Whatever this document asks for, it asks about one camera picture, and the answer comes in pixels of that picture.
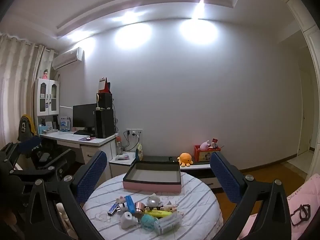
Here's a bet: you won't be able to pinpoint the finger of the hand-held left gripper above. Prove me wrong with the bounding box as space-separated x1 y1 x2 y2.
0 136 44 165
9 149 77 180

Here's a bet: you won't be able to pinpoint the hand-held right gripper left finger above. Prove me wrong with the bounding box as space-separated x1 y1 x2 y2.
25 151 108 240

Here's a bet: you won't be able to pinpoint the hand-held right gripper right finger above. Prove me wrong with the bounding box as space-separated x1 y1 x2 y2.
209 151 292 240

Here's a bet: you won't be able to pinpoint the rose gold metal cup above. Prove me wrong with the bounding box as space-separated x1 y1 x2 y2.
134 201 147 217

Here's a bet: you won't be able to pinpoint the pink storage box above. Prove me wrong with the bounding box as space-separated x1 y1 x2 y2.
122 160 182 194

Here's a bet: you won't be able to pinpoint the pink building block figure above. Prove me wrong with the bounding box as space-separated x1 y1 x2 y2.
160 203 185 217

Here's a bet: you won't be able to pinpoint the white astronaut figure silver helmet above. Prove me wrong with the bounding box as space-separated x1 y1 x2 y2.
146 194 163 207

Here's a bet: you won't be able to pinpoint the black office chair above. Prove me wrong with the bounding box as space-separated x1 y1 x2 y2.
17 130 53 170

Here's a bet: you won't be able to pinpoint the yellow black jacket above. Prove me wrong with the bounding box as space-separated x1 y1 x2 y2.
18 114 38 140

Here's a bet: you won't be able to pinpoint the white desk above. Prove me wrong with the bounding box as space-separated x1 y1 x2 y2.
39 130 120 178

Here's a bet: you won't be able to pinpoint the red plastic crate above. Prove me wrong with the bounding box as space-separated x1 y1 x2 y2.
194 144 222 162

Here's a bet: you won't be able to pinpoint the white side table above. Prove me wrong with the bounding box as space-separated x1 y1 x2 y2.
109 151 137 180

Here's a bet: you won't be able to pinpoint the blue white package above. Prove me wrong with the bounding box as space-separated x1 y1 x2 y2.
60 116 71 132

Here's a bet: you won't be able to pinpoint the small blue stick item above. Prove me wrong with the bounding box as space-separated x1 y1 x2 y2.
107 203 119 216

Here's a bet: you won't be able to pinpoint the striped white tablecloth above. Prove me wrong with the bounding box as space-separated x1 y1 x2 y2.
82 171 223 240

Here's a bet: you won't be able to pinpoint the orange octopus plush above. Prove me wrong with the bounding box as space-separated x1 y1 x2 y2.
177 152 194 167

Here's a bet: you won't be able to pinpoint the blue and white small box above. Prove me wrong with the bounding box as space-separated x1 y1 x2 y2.
124 195 135 213

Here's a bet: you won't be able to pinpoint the white glass door cabinet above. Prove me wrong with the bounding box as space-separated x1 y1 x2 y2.
33 78 60 130

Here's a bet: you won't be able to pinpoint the black computer monitor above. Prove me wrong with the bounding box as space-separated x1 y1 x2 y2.
72 103 100 128

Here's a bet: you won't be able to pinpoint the blue yellow snack bag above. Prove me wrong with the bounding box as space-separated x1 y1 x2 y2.
135 143 145 161

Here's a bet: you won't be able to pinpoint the white rounded plastic device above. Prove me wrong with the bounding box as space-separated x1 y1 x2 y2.
119 211 137 229

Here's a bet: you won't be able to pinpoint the black computer tower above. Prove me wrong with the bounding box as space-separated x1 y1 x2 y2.
94 109 115 139

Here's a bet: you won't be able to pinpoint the beige curtain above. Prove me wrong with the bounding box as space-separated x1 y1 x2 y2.
0 32 57 150

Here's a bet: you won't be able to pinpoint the teal round container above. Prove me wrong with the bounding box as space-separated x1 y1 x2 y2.
141 215 159 230

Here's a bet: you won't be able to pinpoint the clear plastic case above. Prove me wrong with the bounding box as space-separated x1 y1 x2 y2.
154 215 182 235

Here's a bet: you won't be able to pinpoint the yellow tube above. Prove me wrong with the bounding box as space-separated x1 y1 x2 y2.
144 209 172 218

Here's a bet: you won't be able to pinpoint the pink quilt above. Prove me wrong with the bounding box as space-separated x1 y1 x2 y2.
236 174 320 240

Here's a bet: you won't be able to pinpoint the black speaker box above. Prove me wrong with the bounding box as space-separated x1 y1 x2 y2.
96 93 113 110

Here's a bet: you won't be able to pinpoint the black glasses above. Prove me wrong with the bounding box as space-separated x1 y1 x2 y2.
290 204 312 227

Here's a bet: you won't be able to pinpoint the red folder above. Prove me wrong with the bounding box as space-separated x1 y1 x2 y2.
99 77 112 94

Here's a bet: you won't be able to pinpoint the white air conditioner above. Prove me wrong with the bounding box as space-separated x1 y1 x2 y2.
52 47 84 70

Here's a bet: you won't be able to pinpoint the white wardrobe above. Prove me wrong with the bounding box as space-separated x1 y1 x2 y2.
280 0 320 180

